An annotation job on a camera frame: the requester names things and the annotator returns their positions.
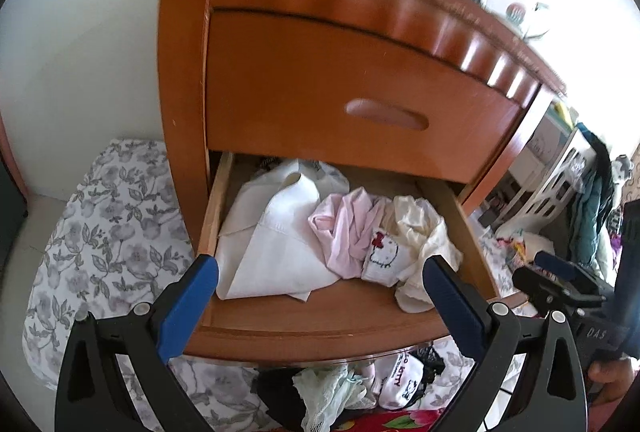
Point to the cream lace garment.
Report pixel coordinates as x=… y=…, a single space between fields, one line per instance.
x=422 y=232

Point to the colourful snack packets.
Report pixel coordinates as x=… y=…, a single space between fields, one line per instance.
x=514 y=250

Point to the red patterned blanket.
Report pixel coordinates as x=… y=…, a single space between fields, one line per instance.
x=405 y=420

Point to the grey floral blanket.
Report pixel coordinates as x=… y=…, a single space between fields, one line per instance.
x=120 y=241

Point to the pink board by wall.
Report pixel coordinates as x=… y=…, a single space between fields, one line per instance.
x=11 y=164

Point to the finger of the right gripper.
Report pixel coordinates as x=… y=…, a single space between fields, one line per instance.
x=548 y=293
x=573 y=274

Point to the white folded garment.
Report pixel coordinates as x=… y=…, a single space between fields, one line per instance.
x=265 y=245

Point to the white lattice shelf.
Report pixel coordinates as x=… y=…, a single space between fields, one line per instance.
x=548 y=172

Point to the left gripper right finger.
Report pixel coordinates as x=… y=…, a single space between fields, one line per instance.
x=549 y=395

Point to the pink garment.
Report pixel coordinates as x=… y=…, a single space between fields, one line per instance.
x=344 y=226

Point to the mint green lace garment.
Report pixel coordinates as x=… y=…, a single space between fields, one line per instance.
x=326 y=393

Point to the white hello kitty sock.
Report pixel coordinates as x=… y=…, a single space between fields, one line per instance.
x=385 y=259

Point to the wooden drawer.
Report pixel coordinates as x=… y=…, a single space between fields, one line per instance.
x=350 y=320
x=290 y=87

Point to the wooden nightstand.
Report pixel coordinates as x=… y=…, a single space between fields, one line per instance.
x=457 y=33

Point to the black beanie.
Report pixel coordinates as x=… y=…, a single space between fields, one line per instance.
x=276 y=389

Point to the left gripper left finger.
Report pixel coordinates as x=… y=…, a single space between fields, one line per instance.
x=92 y=395

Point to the black lace garment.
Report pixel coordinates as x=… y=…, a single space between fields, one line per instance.
x=433 y=364

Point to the dark green jacket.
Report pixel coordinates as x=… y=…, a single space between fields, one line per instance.
x=591 y=208

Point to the right hand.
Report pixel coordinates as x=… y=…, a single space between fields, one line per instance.
x=615 y=377

